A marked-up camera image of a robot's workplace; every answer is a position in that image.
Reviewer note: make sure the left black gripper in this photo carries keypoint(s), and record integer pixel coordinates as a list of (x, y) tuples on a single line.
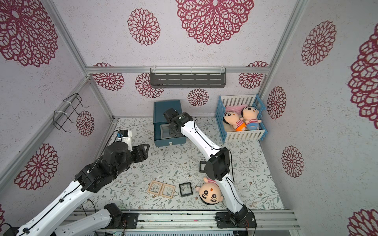
[(140, 152)]

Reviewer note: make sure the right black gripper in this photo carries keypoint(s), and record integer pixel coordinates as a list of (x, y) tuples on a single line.
[(170, 114)]

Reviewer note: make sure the grey brooch box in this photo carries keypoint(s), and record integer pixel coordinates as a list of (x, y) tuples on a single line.
[(167, 132)]

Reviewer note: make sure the teal drawer cabinet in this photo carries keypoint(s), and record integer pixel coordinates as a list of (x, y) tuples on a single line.
[(159, 108)]

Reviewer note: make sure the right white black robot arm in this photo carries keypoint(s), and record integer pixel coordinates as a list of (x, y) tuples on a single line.
[(218, 185)]

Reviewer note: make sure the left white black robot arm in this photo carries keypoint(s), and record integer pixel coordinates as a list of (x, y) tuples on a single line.
[(116, 158)]

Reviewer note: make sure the wooden brooch box left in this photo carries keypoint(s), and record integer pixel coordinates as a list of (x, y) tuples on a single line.
[(155, 187)]

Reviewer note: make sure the wooden brooch box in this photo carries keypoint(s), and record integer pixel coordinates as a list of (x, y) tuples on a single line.
[(167, 191), (155, 187)]

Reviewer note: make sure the wooden brooch box right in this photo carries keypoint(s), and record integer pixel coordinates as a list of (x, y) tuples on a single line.
[(167, 191)]

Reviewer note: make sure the small black brooch box far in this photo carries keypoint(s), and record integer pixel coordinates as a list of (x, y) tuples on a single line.
[(202, 165)]

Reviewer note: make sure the small black brooch box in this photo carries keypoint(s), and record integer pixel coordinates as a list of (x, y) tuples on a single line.
[(202, 165), (185, 189)]

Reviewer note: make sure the small black brooch box near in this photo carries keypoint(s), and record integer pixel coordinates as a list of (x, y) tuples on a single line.
[(185, 189)]

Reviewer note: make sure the pink crib blanket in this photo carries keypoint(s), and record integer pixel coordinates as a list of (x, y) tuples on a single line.
[(237, 109)]

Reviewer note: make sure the blue white toy crib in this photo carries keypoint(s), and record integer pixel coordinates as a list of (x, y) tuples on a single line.
[(228, 134)]

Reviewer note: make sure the plush doll orange pants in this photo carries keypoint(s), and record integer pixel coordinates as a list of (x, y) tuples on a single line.
[(233, 119)]

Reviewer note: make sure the plush doll blue pants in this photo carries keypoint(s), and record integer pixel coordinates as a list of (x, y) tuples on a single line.
[(250, 116)]

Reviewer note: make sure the plush doll striped hat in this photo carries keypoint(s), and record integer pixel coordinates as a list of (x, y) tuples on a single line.
[(209, 192)]

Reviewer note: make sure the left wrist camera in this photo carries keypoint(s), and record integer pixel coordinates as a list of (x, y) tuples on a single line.
[(126, 137)]

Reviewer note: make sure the grey wall shelf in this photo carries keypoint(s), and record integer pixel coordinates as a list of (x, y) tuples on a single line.
[(188, 78)]

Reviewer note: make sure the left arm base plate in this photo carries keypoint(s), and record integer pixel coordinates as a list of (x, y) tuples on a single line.
[(129, 220)]

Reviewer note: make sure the black wire wall rack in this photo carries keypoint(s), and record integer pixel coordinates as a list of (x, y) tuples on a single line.
[(61, 117)]

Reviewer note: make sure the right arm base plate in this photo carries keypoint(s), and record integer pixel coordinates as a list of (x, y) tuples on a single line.
[(227, 220)]

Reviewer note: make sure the aluminium front rail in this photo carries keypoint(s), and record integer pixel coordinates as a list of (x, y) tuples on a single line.
[(159, 220)]

